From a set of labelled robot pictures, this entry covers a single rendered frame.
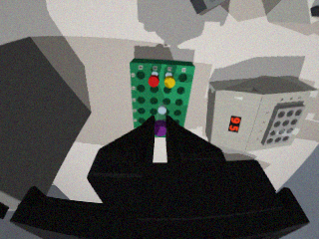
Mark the green tube rack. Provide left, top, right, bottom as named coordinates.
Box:
left=130, top=59, right=195, bottom=128

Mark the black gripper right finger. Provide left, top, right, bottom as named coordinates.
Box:
left=165, top=116, right=226, bottom=162

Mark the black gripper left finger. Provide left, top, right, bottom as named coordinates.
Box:
left=94, top=116, right=155, bottom=162

